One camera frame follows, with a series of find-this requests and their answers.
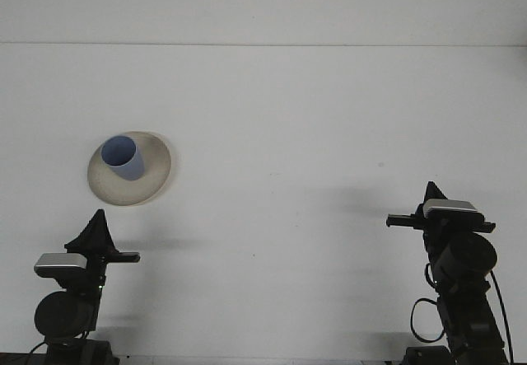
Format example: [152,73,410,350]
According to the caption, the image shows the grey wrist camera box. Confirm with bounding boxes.
[34,252,89,278]
[422,199,478,218]

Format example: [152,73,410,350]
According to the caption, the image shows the thin black cable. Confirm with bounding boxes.
[27,330,90,356]

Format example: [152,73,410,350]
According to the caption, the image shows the pale round plate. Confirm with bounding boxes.
[86,130,179,208]

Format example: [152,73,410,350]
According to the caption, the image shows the looped black cable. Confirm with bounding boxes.
[410,262,446,344]

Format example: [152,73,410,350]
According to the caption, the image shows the pale blue cup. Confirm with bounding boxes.
[100,133,145,181]

